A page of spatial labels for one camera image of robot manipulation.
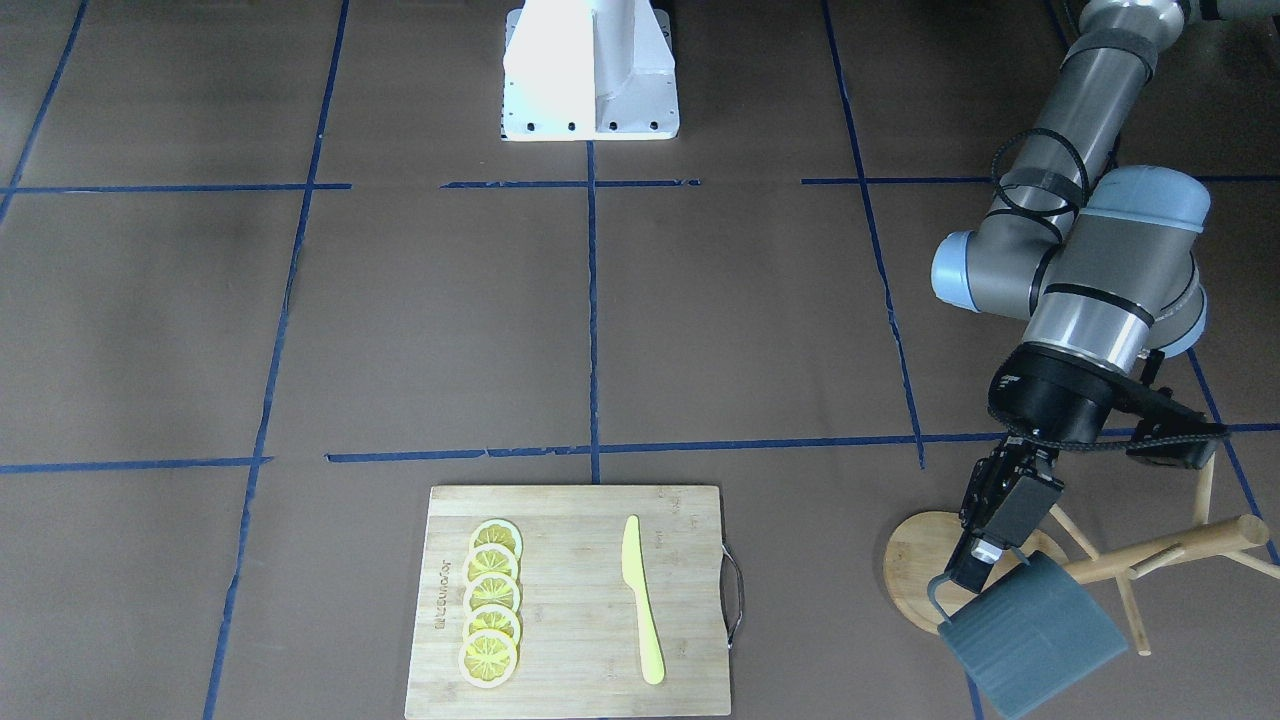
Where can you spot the yellow plastic knife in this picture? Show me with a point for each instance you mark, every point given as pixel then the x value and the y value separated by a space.
pixel 652 663

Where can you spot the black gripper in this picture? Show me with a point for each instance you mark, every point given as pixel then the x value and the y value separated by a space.
pixel 1055 398

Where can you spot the dark grey ribbed mug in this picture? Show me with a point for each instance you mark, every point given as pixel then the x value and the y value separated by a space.
pixel 1030 636

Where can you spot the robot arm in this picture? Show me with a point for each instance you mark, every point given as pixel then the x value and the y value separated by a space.
pixel 1098 262

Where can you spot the wooden cup storage rack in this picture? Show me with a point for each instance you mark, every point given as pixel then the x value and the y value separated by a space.
pixel 919 547

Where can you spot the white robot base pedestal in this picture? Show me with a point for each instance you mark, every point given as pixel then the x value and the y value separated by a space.
pixel 579 71

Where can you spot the bamboo cutting board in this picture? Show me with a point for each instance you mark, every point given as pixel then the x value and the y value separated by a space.
pixel 578 654

